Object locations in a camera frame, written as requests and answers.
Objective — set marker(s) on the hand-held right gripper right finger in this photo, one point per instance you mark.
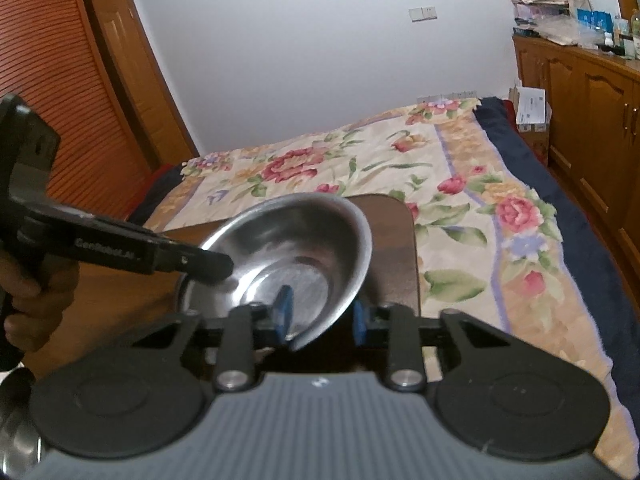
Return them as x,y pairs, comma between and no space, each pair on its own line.
359,327

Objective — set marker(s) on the stainless steel bowl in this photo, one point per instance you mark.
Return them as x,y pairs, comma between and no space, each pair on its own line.
310,240
15,425

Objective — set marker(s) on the person's left hand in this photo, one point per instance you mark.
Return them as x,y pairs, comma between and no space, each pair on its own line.
45,290

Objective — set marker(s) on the white cardboard box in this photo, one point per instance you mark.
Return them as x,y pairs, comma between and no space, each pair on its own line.
532,110

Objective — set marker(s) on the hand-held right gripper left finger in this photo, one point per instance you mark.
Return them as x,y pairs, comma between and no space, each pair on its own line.
281,312

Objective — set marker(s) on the dark blue bed sheet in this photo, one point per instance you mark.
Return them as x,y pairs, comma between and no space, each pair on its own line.
560,220

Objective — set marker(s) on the wooden sideboard cabinet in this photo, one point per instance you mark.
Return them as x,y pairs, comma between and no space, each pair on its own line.
595,120

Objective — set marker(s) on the row of wall sockets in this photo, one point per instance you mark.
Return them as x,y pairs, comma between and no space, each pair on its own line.
447,95

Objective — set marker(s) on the wooden slatted wardrobe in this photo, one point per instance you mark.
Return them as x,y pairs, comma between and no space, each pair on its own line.
75,90

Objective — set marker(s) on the white wall switch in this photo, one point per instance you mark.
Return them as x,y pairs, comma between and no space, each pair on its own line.
422,13

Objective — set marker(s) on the dark red and black cloth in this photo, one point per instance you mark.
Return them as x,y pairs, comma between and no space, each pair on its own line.
155,195

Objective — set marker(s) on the floral printed blanket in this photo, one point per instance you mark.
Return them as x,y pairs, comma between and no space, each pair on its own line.
450,200

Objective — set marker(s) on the clear plastic bags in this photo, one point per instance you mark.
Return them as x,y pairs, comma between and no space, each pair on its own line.
560,27

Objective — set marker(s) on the blue packets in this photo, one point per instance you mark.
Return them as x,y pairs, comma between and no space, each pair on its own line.
595,19

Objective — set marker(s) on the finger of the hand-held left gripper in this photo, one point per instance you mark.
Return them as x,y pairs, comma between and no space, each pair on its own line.
205,263

